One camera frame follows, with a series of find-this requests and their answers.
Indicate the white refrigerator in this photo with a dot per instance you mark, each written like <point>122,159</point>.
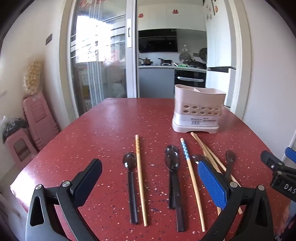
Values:
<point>221,48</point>

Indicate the plain wooden chopstick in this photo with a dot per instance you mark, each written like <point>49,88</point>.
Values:
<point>219,163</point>
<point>206,153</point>

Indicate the black plastic bag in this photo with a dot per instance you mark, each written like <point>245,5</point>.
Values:
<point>10,126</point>

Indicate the grey lower kitchen cabinets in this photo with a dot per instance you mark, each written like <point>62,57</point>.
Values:
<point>156,82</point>

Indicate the bag of yellow balls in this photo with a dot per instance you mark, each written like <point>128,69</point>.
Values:
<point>33,78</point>

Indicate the white upper kitchen cabinets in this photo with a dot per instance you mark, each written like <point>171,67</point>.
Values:
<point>170,15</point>

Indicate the dark translucent spoon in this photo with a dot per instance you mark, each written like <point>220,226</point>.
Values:
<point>130,163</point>

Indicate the stack of pink stools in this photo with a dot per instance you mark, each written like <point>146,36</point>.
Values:
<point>42,125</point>

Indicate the yellow patterned chopstick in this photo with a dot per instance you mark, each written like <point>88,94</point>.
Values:
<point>140,181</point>

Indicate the cooking pot on stove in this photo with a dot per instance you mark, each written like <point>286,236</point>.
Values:
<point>145,62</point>

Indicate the black frying pan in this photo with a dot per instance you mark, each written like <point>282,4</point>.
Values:
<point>165,62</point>

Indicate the sliding glass door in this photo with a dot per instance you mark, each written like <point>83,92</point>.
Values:
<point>102,51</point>

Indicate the built-in black oven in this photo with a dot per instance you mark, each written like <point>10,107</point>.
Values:
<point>190,78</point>

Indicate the blue patterned chopstick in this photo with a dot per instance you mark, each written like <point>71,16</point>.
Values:
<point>194,183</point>

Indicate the pink stool with bag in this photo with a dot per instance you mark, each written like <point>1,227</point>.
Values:
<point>21,148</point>

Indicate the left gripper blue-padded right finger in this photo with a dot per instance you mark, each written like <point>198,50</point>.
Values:
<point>256,222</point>

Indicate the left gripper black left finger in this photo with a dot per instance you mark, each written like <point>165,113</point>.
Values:
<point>43,222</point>

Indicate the black range hood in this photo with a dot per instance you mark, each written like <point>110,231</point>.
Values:
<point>157,40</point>

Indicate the black wok on counter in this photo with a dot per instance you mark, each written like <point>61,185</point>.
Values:
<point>195,64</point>

